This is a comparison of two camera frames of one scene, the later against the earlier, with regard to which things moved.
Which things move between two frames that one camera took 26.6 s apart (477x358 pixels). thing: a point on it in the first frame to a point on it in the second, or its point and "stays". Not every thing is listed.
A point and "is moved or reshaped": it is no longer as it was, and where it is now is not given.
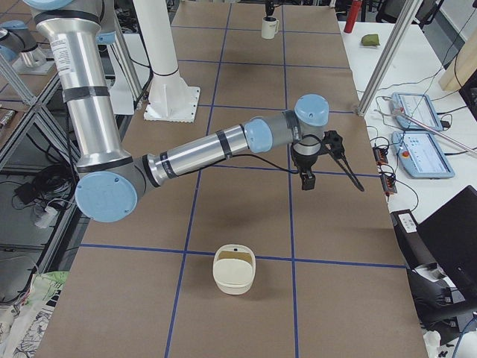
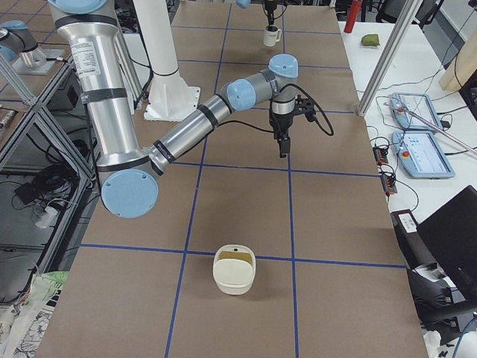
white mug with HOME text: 270,27 is moved or reshaped
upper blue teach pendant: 417,107 stays
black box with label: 410,239 stays
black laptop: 450,233 stays
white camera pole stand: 170,98 stays
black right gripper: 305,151 to 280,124
